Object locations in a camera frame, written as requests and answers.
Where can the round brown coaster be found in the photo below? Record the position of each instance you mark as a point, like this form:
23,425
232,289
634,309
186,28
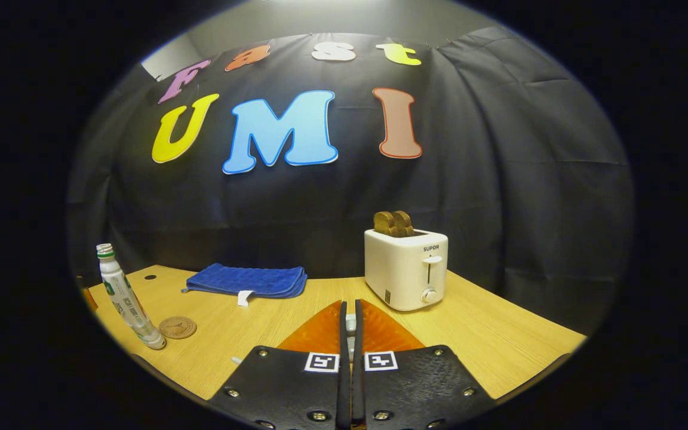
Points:
177,327

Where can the white toaster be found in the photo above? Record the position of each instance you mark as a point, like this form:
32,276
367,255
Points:
401,275

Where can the brown toast slice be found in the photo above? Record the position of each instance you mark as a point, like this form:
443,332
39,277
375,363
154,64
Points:
383,224
404,226

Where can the black backdrop cloth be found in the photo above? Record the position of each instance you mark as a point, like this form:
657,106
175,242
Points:
499,179

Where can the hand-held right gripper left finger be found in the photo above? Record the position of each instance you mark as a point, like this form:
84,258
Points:
296,382

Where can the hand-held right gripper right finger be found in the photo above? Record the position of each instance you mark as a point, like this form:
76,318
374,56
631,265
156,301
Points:
415,382

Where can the clear plastic water bottle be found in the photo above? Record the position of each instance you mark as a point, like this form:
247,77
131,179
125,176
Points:
123,298

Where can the folded blue towel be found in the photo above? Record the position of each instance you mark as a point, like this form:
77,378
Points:
248,279

